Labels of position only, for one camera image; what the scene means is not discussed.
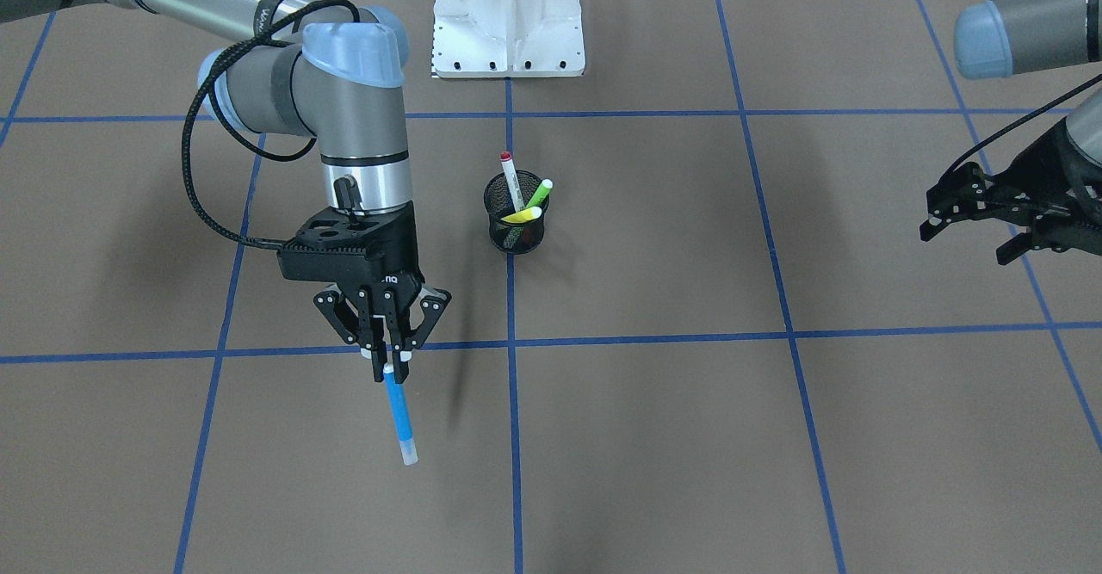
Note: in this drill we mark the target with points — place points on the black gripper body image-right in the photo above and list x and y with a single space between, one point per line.
1070 185

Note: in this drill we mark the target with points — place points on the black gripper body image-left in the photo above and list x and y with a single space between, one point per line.
399 251

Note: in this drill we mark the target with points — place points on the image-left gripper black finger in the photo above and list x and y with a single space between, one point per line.
371 330
396 312

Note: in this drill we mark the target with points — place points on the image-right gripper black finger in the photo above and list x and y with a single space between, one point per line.
960 195
1038 238

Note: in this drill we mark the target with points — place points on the blue marker pen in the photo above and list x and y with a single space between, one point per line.
401 416

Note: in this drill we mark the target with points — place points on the red capped white marker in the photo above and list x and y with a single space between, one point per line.
513 184

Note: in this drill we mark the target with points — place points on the black mesh pen cup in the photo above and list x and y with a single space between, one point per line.
507 237

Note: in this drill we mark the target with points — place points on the yellow marker pen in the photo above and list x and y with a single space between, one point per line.
524 217

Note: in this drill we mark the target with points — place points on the green marker pen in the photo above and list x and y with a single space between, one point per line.
541 194

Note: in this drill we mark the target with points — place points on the black braided cable image-left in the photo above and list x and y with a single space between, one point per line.
194 178

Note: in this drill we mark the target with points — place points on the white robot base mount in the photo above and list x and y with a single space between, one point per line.
481 39

